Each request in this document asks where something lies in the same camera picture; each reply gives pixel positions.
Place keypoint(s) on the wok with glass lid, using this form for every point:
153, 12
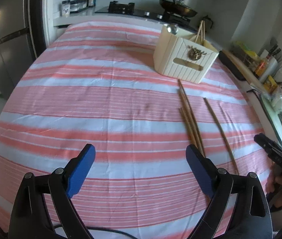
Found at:
177, 7

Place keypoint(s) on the grey steel refrigerator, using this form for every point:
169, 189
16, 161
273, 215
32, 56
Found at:
17, 51

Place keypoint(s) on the wooden chopstick long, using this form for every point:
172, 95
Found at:
203, 32

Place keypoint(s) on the wooden cutting board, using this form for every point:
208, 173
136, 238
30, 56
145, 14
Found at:
240, 70

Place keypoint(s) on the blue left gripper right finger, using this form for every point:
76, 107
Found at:
203, 169

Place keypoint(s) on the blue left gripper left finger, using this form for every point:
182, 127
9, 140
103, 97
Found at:
78, 168

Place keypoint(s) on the white teapot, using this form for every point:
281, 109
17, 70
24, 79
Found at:
277, 102

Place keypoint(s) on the black french press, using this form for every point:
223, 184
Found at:
208, 23

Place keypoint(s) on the cream plastic utensil holder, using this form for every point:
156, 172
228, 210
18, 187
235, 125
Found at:
183, 55

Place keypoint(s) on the person's right hand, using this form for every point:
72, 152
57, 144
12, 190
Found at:
274, 186

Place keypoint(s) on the white knife block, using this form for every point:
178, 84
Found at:
270, 62

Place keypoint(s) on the wire basket yellow items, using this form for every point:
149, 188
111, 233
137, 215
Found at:
240, 50

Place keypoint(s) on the wooden chopstick pair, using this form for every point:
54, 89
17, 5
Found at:
226, 143
189, 127

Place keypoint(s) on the steel spoon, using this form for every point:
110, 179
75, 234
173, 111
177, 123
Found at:
172, 28

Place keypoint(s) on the oil bottle orange label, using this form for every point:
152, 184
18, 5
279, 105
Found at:
259, 70

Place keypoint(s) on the black gas cooktop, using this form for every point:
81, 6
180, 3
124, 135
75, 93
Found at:
130, 10

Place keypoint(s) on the pink white striped cloth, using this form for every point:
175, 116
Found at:
96, 84

